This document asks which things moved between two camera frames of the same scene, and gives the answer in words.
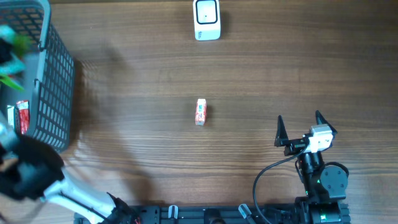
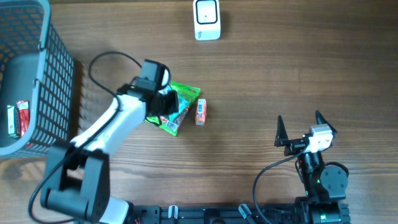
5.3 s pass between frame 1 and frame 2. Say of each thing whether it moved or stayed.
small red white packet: stayed
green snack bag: moved
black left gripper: moved
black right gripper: stayed
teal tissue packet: moved
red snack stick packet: stayed
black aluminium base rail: stayed
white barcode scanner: stayed
